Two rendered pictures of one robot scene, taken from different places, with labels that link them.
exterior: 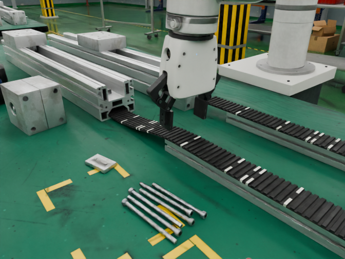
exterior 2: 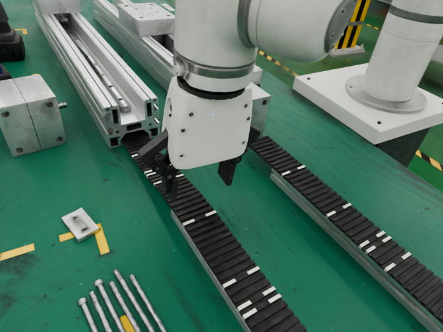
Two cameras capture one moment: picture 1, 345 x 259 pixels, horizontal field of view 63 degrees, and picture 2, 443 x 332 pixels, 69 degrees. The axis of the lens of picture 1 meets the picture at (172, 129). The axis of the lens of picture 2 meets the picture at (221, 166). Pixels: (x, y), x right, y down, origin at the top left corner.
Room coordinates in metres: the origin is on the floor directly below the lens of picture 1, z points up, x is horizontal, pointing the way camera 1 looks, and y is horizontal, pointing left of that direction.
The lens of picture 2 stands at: (0.16, -0.09, 1.15)
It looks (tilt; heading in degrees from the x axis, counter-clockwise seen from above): 39 degrees down; 6
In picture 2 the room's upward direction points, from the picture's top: 6 degrees clockwise
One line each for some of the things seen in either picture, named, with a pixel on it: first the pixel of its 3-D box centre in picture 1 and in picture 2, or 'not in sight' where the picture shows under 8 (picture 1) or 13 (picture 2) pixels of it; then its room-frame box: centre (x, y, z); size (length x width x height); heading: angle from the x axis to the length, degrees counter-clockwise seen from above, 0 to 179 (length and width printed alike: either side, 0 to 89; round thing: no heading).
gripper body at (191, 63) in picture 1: (188, 60); (207, 114); (0.49, -0.03, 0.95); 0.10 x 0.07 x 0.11; 128
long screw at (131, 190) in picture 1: (153, 206); (116, 318); (0.31, 0.03, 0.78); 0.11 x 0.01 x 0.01; 47
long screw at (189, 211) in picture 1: (164, 197); (136, 304); (0.33, 0.01, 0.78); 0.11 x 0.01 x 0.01; 49
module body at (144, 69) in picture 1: (103, 57); (148, 41); (1.06, 0.26, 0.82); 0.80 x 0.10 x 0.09; 42
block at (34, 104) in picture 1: (39, 102); (34, 112); (0.61, 0.31, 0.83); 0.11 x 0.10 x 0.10; 137
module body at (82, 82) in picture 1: (52, 67); (79, 48); (0.94, 0.40, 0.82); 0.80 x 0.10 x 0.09; 42
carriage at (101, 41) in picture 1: (101, 44); (147, 23); (1.06, 0.26, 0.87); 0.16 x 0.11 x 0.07; 42
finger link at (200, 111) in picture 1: (205, 100); (235, 160); (0.52, -0.07, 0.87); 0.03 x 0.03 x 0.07; 38
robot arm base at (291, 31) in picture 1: (289, 39); (399, 58); (0.96, -0.38, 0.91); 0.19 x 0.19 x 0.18
